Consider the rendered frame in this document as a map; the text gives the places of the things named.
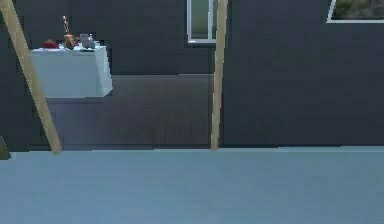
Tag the red bowl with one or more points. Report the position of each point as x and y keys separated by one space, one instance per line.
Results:
x=50 y=44

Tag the grey kettle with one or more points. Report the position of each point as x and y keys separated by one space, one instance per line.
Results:
x=88 y=41

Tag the white cabinet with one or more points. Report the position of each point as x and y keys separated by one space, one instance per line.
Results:
x=71 y=71

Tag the brown vase with stick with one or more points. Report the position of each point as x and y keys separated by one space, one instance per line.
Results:
x=69 y=40

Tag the tan wooden door frame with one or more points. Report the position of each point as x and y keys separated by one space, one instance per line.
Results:
x=218 y=76

